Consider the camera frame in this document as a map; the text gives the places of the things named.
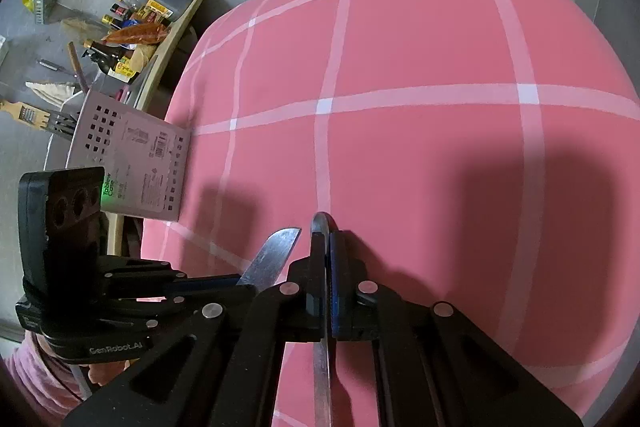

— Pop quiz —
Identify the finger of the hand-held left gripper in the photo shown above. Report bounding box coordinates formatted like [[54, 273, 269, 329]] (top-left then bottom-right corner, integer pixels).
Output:
[[165, 273, 257, 306]]

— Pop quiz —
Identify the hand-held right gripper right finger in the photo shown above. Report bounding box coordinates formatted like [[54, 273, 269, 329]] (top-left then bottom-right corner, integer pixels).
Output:
[[327, 229, 583, 427]]

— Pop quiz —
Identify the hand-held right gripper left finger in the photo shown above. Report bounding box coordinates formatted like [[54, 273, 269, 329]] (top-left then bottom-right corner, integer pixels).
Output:
[[62, 214, 331, 427]]

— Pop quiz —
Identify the steel table knife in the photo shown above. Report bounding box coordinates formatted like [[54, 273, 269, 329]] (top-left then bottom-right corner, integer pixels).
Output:
[[310, 212, 335, 427]]

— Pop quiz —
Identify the wooden chopstick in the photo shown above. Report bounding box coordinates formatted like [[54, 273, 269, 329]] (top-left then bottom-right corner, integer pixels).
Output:
[[67, 41, 91, 94]]

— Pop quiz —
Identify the person's left forearm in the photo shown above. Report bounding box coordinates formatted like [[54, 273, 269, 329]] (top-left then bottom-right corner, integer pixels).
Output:
[[0, 332, 96, 423]]

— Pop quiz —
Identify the person's left hand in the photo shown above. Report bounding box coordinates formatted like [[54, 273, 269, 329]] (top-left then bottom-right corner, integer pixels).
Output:
[[87, 358, 132, 388]]

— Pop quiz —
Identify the wooden grater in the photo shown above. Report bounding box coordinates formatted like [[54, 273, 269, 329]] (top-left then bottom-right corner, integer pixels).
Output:
[[0, 99, 51, 133]]

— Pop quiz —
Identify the pink checked tablecloth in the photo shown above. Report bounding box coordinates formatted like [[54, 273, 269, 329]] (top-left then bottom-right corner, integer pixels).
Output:
[[140, 0, 640, 427]]

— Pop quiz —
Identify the beige hanging towel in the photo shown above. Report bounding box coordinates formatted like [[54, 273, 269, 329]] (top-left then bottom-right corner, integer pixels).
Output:
[[25, 79, 76, 106]]

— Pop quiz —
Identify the hanging steel peeler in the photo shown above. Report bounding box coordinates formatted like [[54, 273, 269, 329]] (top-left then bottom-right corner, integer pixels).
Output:
[[37, 59, 76, 76]]

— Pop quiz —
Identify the sauce bottle with yellow label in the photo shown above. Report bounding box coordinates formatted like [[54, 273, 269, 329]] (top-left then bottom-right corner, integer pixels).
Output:
[[112, 59, 139, 80]]

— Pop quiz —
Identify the dark pump-top sauce bottle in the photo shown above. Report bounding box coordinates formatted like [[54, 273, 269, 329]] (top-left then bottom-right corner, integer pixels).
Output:
[[82, 38, 137, 76]]

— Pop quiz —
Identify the yellow food packet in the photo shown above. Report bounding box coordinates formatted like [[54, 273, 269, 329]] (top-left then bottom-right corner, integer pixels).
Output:
[[130, 42, 159, 70]]

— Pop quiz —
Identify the orange food packet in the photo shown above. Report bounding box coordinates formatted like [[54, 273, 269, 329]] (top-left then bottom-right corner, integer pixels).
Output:
[[102, 21, 171, 46]]

